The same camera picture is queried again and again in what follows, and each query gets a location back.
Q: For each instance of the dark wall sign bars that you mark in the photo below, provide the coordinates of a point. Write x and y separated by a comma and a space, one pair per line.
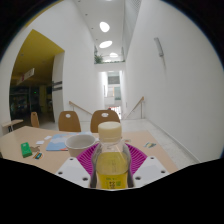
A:
57, 85

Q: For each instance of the small white card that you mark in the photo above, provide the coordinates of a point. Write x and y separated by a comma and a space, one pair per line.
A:
40, 142
48, 137

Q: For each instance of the light wooden side table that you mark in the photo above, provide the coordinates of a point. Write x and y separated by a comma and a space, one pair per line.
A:
11, 122

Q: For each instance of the yellow drink bottle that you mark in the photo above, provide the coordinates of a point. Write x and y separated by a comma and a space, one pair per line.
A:
111, 166

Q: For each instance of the small colourful card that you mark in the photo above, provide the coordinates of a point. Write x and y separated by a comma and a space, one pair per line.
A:
38, 155

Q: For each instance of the green balcony plant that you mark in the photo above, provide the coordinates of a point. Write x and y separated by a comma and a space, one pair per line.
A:
98, 59

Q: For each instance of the blue and yellow card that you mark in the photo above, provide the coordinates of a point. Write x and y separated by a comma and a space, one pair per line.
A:
150, 144

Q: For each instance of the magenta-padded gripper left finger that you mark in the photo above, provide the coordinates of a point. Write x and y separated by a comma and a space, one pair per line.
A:
71, 170

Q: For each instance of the dark shelf unit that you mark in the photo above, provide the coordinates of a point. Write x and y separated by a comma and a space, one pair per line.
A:
20, 100

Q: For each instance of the small green box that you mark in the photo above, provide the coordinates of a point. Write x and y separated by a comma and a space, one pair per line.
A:
26, 150

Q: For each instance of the wooden stair handrail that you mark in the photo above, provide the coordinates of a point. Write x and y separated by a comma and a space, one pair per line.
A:
80, 107
136, 105

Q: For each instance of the beige ceramic mug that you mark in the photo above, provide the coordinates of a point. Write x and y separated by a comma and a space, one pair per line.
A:
78, 144

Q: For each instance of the round ceiling lights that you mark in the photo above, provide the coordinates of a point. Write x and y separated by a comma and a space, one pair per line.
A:
104, 26

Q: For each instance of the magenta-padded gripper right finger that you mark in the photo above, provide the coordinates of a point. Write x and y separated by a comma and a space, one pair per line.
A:
150, 170

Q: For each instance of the brown wooden chair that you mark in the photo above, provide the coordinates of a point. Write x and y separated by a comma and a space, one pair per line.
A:
69, 122
100, 121
34, 119

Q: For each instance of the hanging white sign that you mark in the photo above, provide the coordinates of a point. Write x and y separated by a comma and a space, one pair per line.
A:
26, 76

